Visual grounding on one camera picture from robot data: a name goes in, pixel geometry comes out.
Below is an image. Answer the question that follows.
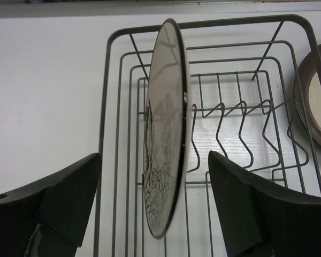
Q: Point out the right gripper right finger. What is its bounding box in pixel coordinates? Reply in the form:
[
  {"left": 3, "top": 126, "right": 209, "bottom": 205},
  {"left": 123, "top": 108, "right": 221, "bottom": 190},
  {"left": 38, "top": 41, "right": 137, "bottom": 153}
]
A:
[{"left": 208, "top": 151, "right": 321, "bottom": 256}]

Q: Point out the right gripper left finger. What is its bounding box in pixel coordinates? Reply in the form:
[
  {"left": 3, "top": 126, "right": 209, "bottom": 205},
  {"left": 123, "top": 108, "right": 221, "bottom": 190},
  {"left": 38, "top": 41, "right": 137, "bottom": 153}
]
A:
[{"left": 0, "top": 153, "right": 102, "bottom": 256}]

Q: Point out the silver rimmed beige plate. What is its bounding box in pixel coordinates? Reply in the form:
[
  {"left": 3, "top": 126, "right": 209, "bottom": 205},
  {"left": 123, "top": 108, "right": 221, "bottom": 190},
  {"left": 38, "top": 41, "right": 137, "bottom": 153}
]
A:
[{"left": 294, "top": 52, "right": 321, "bottom": 147}]

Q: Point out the beige tree pattern plate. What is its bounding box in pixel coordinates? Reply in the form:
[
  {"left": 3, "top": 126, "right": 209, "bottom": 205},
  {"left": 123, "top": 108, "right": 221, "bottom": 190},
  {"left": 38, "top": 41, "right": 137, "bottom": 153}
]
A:
[{"left": 142, "top": 18, "right": 192, "bottom": 239}]

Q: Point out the black wire dish rack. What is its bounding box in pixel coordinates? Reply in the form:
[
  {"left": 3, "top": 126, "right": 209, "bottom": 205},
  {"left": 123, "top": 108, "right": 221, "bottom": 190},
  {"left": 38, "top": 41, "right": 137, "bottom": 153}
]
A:
[{"left": 94, "top": 18, "right": 321, "bottom": 256}]

